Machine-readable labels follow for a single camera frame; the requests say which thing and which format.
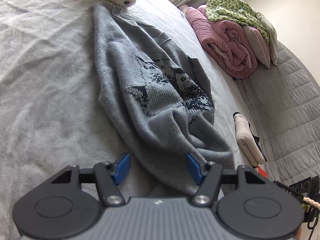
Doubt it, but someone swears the orange book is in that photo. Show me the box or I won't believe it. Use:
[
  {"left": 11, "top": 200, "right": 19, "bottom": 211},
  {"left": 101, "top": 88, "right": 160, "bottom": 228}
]
[{"left": 255, "top": 166, "right": 268, "bottom": 178}]

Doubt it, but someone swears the pink folded quilt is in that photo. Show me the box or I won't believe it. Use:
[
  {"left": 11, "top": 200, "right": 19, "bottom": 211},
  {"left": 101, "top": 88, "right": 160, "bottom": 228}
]
[{"left": 185, "top": 7, "right": 257, "bottom": 79}]

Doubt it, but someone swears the beige folded garment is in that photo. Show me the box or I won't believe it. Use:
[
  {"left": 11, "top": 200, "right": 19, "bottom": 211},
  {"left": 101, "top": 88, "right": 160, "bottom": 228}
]
[{"left": 234, "top": 113, "right": 266, "bottom": 168}]

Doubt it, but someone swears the grey knitted cat sweater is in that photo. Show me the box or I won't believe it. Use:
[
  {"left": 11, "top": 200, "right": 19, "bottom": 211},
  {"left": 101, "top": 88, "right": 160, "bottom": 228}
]
[{"left": 93, "top": 3, "right": 234, "bottom": 194}]

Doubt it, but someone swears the grey quilted blanket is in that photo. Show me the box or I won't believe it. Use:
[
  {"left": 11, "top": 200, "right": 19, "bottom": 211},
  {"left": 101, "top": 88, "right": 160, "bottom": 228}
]
[{"left": 235, "top": 43, "right": 319, "bottom": 185}]

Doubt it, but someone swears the green patterned cloth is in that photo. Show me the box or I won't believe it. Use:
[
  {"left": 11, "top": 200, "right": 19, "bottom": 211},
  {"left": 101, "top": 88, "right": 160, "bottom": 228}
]
[{"left": 205, "top": 0, "right": 270, "bottom": 45}]

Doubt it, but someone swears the grey pillow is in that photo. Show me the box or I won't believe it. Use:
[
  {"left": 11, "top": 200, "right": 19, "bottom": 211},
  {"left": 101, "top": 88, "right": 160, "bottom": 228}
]
[{"left": 242, "top": 12, "right": 278, "bottom": 69}]

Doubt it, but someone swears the grey bed sheet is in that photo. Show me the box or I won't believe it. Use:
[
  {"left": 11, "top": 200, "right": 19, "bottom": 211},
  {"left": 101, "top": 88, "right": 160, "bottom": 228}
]
[{"left": 1, "top": 0, "right": 251, "bottom": 239}]

